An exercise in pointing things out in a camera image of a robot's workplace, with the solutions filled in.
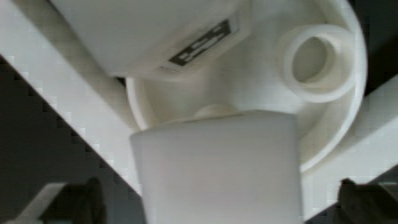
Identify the white U-shaped fence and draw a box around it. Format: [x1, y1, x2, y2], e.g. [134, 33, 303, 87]
[0, 0, 398, 216]

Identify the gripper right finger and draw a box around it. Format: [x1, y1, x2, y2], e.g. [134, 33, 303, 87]
[335, 179, 398, 224]

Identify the white stool leg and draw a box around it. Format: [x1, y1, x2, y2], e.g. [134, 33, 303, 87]
[130, 111, 304, 224]
[49, 0, 253, 81]

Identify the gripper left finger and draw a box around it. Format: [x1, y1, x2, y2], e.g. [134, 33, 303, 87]
[13, 178, 107, 224]

